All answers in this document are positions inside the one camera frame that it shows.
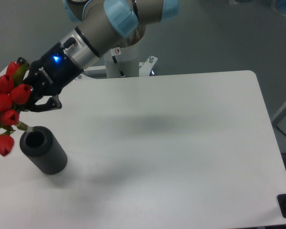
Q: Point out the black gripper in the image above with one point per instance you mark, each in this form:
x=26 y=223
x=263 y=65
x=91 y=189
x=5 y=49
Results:
x=47 y=76

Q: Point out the red tulip bouquet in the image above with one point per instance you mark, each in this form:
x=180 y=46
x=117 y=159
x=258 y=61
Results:
x=12 y=95

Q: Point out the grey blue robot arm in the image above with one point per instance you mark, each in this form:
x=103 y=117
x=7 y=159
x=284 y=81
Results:
x=103 y=25

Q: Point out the dark grey ribbed vase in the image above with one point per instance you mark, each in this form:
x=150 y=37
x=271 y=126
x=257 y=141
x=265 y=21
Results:
x=43 y=149

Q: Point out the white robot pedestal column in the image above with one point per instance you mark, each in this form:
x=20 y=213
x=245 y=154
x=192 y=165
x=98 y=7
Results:
x=123 y=60

